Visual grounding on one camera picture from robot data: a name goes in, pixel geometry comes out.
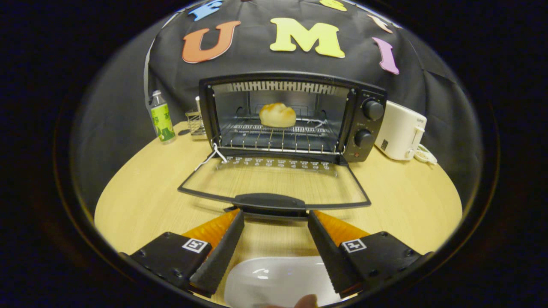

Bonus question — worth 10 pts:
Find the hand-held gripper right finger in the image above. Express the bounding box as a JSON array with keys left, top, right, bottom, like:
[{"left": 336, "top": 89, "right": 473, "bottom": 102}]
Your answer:
[{"left": 307, "top": 210, "right": 433, "bottom": 299}]

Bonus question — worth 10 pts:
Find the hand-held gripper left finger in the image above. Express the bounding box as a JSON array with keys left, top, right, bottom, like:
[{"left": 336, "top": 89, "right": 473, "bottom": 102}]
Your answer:
[{"left": 128, "top": 209, "right": 245, "bottom": 298}]

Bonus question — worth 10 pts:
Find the black toaster oven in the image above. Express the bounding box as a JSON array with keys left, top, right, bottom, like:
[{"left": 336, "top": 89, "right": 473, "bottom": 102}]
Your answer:
[{"left": 178, "top": 71, "right": 388, "bottom": 221}]

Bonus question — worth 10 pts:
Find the golden bread bun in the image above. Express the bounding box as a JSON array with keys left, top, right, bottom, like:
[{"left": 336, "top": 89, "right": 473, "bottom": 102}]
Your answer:
[{"left": 259, "top": 102, "right": 297, "bottom": 128}]

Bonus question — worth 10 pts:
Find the white pop-up toaster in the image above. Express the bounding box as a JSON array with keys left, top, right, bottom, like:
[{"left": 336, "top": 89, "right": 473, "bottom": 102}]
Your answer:
[{"left": 375, "top": 101, "right": 428, "bottom": 161}]

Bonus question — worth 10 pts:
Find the white plate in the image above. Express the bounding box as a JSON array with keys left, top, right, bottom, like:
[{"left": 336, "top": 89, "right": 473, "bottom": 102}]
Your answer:
[{"left": 224, "top": 256, "right": 343, "bottom": 308}]

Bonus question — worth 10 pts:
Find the small white dish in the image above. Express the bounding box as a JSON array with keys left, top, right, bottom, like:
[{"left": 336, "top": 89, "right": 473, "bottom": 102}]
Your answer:
[{"left": 414, "top": 144, "right": 438, "bottom": 166}]

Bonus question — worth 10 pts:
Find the green label water bottle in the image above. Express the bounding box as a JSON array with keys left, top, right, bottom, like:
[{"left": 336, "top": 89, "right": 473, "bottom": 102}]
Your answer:
[{"left": 150, "top": 90, "right": 176, "bottom": 144}]

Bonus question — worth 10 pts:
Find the black backdrop cloth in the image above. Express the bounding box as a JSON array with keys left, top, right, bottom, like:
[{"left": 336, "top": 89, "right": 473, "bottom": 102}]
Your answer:
[{"left": 71, "top": 0, "right": 484, "bottom": 214}]

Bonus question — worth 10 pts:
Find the metal wire holder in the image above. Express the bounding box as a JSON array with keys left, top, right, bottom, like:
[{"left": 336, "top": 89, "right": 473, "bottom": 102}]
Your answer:
[{"left": 185, "top": 96, "right": 206, "bottom": 136}]

